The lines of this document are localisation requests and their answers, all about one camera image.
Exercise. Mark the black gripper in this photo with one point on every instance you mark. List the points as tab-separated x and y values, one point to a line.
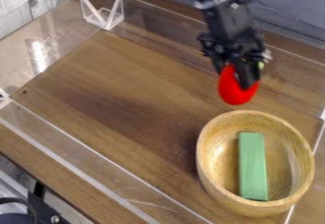
232	40

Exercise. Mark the red plush tomato toy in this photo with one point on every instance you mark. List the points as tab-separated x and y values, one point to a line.
229	90

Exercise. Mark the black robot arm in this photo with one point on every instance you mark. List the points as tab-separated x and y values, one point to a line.
233	42

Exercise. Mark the wooden bowl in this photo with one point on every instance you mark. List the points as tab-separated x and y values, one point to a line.
290	162

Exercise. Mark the green rectangular block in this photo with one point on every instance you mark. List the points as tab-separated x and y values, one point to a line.
252	166

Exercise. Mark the clear acrylic back wall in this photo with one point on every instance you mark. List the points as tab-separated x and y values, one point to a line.
175	36

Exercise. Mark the clear acrylic wall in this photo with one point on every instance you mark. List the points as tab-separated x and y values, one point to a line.
41	43
101	188
175	36

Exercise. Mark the clear acrylic corner bracket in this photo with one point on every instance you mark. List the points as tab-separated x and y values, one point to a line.
105	18

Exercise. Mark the clear acrylic left wall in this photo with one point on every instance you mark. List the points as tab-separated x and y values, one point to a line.
41	43

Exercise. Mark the clear acrylic front wall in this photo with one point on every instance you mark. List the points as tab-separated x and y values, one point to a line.
101	188

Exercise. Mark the black clamp with cable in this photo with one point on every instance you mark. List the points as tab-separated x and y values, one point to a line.
40	213

